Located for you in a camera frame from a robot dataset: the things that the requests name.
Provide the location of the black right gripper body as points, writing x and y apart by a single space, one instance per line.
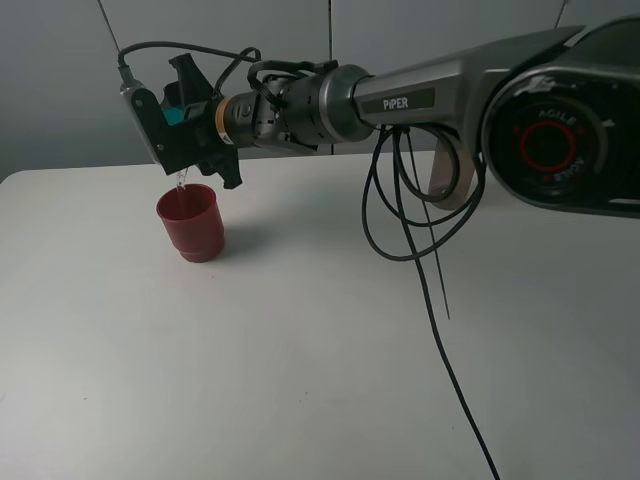
241 121

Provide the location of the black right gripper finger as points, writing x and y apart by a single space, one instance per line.
223 162
191 85

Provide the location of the teal translucent plastic cup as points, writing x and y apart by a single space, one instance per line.
172 111

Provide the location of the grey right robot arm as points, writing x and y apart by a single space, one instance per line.
554 114

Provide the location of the red plastic cup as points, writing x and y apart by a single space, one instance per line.
192 220

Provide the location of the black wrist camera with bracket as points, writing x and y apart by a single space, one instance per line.
153 128

